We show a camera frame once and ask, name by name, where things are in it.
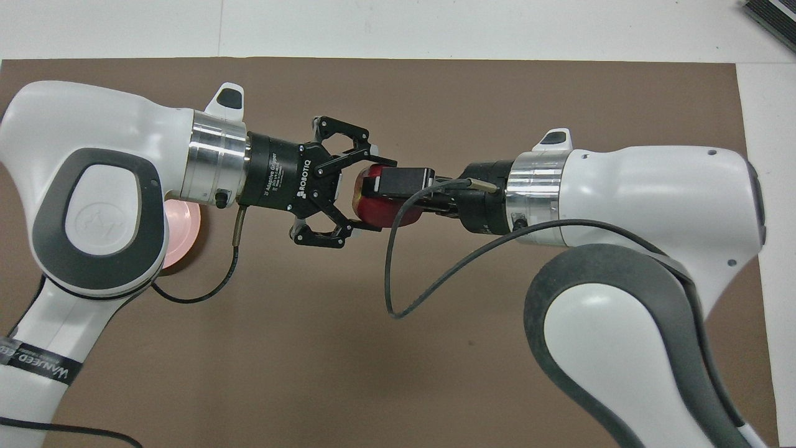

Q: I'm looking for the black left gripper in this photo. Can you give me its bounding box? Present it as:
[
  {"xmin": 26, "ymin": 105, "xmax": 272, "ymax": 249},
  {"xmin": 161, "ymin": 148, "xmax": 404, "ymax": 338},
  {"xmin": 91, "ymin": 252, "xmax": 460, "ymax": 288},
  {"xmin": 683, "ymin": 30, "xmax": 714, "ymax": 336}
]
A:
[{"xmin": 239, "ymin": 115, "xmax": 399, "ymax": 250}]

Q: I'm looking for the red apple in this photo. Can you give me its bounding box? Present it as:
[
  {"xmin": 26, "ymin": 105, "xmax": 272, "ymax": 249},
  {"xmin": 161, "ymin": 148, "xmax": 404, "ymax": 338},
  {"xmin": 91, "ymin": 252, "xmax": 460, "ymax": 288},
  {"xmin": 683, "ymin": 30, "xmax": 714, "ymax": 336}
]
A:
[{"xmin": 351, "ymin": 165, "xmax": 425, "ymax": 229}]

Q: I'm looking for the black ridged device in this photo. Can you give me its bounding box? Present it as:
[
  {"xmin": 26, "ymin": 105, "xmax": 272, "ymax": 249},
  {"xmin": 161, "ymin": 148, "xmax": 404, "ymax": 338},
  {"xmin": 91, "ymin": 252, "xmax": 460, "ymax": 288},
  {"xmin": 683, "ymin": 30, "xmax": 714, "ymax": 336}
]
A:
[{"xmin": 743, "ymin": 0, "xmax": 796, "ymax": 54}]

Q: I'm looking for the pink plate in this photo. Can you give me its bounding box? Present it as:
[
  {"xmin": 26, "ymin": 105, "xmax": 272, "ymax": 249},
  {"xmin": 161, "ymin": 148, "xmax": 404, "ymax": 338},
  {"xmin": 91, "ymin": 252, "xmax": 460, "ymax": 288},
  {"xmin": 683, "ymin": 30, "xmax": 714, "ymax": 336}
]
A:
[{"xmin": 159, "ymin": 202, "xmax": 203, "ymax": 272}]

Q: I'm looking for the brown table mat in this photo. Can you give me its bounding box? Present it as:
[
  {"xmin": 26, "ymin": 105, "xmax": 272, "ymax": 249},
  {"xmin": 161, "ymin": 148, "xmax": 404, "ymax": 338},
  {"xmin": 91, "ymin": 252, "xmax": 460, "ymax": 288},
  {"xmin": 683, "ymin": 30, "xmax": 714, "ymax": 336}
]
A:
[{"xmin": 0, "ymin": 57, "xmax": 780, "ymax": 448}]

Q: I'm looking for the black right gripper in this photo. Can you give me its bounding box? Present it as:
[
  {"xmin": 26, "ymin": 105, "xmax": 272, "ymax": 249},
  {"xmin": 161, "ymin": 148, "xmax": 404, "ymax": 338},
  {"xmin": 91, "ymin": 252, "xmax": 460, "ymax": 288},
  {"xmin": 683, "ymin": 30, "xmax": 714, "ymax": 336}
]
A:
[{"xmin": 364, "ymin": 159, "xmax": 517, "ymax": 236}]

